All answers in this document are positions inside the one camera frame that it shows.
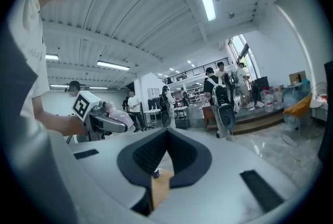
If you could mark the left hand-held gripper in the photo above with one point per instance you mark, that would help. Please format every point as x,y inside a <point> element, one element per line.
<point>82,107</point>

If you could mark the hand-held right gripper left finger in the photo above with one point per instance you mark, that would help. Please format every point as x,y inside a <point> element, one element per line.
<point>104,178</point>

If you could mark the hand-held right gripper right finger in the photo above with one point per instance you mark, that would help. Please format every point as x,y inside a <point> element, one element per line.
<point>221,165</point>

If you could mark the pale pink round capped bottle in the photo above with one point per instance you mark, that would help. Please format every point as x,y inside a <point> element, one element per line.
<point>125,117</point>

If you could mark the person's left forearm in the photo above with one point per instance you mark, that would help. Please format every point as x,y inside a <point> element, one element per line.
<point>57,121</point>

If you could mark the round wooden table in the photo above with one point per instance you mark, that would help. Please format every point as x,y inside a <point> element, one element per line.
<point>161,191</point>

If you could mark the brown wooden cabinet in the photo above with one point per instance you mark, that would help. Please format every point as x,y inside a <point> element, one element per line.
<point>208,117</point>

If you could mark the dark blue mug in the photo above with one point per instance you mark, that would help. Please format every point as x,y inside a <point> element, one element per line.
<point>156,175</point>

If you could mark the white and black backpack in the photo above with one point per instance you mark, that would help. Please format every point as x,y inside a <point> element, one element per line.
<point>225,111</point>

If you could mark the raised wooden platform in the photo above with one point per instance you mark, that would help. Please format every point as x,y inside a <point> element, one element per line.
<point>257,118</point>

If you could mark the large clear water jug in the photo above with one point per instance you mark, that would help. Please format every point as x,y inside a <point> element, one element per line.
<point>268,101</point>
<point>277,98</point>

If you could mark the black dresser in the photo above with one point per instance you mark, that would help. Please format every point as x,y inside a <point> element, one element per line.
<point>261,83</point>

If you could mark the clear chair with orange cushion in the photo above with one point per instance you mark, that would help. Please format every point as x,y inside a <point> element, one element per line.
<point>299,108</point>

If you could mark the black mezzanine railing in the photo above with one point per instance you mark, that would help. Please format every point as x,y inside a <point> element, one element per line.
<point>197,69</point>

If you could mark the blue plastic wrapped pack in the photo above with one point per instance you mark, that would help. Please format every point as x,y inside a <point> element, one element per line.
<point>296,91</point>

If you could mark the person's cream t-shirt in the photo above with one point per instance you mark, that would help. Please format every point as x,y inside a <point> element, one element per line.
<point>31,43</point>

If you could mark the small white round table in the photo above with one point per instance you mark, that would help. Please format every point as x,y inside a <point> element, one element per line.
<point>317,103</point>

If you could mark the cardboard box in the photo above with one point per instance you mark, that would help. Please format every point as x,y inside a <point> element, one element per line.
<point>297,78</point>

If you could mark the black glass-door cabinet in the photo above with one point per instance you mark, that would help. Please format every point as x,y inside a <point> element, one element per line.
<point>327,113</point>

